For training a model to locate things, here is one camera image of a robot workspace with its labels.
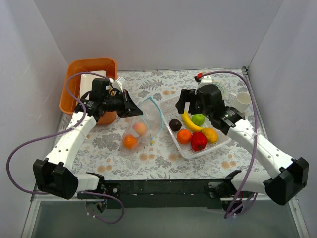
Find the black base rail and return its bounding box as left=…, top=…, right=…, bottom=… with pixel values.
left=102, top=178, right=237, bottom=209

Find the white plastic basket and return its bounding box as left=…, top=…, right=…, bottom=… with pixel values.
left=159, top=94, right=231, bottom=159

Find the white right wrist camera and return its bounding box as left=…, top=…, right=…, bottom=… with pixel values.
left=194, top=73, right=213, bottom=94

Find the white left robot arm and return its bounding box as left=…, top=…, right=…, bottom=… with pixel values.
left=33, top=78, right=143, bottom=199

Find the floral table mat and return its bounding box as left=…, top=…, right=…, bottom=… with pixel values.
left=47, top=68, right=276, bottom=180

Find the yellow lemon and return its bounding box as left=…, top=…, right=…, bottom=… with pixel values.
left=201, top=128, right=218, bottom=144

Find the small patterned bowl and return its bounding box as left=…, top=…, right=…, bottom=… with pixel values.
left=214, top=81, right=226, bottom=97

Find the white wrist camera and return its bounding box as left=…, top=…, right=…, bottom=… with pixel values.
left=194, top=73, right=213, bottom=94
left=110, top=76, right=126, bottom=96

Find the white rectangular plate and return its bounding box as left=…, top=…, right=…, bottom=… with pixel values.
left=79, top=70, right=106, bottom=99

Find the red bell pepper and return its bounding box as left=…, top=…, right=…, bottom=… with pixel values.
left=191, top=132, right=208, bottom=151

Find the yellow banana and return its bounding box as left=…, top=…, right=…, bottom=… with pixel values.
left=182, top=111, right=204, bottom=132

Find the clear zip top bag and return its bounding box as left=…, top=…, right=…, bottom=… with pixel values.
left=120, top=97, right=163, bottom=154

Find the orange tangerine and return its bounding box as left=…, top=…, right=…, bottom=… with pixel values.
left=177, top=129, right=192, bottom=144
left=122, top=134, right=138, bottom=150

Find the white mug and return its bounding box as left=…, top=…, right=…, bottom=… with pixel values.
left=230, top=92, right=252, bottom=113

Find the pink peach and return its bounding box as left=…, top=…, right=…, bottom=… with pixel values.
left=132, top=122, right=148, bottom=136

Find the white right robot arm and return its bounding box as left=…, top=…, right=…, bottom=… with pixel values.
left=175, top=84, right=309, bottom=205

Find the green lime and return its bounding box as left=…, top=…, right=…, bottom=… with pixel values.
left=191, top=114, right=205, bottom=126

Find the dark brown avocado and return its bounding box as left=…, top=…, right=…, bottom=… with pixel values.
left=169, top=119, right=182, bottom=132

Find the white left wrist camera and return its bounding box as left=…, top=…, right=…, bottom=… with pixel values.
left=110, top=76, right=126, bottom=96

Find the orange plastic tub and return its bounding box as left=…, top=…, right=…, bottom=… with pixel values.
left=59, top=57, right=117, bottom=116

